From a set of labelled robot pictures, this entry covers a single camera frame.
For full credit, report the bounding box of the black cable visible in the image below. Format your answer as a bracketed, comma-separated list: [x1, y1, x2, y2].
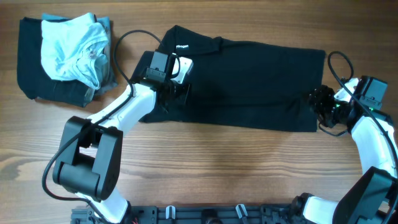
[317, 50, 398, 175]
[42, 29, 181, 218]

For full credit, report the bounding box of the left black cable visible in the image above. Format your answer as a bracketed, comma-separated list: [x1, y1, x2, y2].
[42, 29, 181, 218]

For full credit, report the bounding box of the black folded garment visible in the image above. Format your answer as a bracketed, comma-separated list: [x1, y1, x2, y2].
[17, 17, 95, 108]

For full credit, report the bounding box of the right black cable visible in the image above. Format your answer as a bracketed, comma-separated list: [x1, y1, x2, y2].
[317, 50, 398, 175]

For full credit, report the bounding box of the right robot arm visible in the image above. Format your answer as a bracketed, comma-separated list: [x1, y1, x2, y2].
[290, 76, 397, 223]

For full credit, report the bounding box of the light blue crumpled garment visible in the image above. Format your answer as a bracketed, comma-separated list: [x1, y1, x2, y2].
[40, 12, 109, 90]

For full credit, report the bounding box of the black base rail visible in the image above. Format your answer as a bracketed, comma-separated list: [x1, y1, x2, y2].
[70, 203, 299, 224]

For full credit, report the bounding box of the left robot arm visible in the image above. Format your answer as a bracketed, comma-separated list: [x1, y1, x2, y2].
[47, 51, 193, 223]

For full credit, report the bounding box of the black polo shirt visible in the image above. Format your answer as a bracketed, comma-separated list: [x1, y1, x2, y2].
[142, 26, 326, 132]

